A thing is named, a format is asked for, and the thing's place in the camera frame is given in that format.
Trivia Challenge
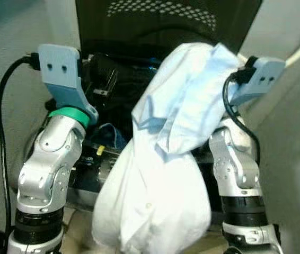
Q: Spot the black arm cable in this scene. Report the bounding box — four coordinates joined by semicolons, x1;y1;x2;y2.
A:
222;68;261;166
0;52;40;247

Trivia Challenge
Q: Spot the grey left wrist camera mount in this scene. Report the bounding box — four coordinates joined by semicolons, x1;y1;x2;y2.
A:
37;44;99;125

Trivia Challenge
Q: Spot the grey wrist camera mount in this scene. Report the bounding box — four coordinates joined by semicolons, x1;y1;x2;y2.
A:
37;44;99;125
228;56;287;107

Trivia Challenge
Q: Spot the dark blue cloth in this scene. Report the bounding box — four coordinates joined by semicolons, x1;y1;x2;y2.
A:
93;122;128;152

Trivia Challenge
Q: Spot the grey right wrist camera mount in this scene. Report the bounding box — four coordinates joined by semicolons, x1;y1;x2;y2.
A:
228;56;287;107

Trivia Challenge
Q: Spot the white hose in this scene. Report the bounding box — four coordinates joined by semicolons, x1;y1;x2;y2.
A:
237;23;300;67

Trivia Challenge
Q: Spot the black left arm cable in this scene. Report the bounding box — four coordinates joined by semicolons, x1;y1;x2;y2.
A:
0;52;40;247

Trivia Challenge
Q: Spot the white pale blue shirt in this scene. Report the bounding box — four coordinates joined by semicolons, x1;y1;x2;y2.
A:
91;42;244;254

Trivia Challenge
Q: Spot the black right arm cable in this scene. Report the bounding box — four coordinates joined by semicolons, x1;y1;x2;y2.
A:
222;68;261;166

